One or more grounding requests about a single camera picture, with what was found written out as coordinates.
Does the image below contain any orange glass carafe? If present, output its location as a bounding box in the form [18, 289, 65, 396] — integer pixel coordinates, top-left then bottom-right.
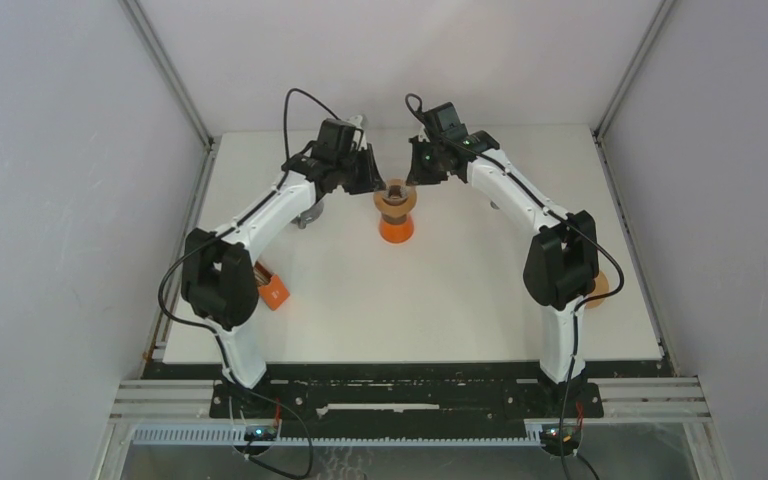
[378, 214, 415, 244]

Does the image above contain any clear ribbed glass dripper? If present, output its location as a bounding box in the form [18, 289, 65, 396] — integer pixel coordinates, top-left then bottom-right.
[382, 179, 415, 206]

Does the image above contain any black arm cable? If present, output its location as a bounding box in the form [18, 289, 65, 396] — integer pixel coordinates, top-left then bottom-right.
[403, 92, 626, 480]
[157, 87, 342, 372]

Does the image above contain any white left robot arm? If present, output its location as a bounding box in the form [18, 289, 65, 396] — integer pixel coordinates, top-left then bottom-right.
[180, 142, 384, 417]

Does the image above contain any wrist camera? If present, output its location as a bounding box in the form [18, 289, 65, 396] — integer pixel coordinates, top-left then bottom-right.
[311, 118, 363, 165]
[420, 102, 469, 142]

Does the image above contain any aluminium frame rail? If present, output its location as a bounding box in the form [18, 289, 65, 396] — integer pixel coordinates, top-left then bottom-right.
[118, 0, 216, 150]

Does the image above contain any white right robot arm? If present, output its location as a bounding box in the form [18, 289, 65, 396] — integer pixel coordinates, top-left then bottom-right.
[407, 131, 601, 416]

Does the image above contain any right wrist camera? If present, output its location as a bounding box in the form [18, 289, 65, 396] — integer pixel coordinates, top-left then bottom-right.
[420, 102, 469, 142]

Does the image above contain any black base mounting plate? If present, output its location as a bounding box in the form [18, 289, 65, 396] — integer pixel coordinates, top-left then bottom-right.
[142, 360, 674, 440]

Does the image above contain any wooden dripper holder ring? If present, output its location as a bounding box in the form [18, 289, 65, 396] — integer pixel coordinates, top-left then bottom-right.
[372, 180, 419, 227]

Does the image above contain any orange coffee filter box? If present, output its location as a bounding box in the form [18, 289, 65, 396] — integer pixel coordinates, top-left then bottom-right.
[253, 262, 290, 311]

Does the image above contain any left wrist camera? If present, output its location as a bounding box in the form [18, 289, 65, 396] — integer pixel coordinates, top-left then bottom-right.
[311, 118, 363, 165]

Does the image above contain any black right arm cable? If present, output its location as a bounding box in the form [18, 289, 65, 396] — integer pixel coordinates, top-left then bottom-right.
[403, 92, 626, 480]

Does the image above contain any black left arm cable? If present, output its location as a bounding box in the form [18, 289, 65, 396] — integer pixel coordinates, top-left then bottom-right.
[157, 87, 342, 372]

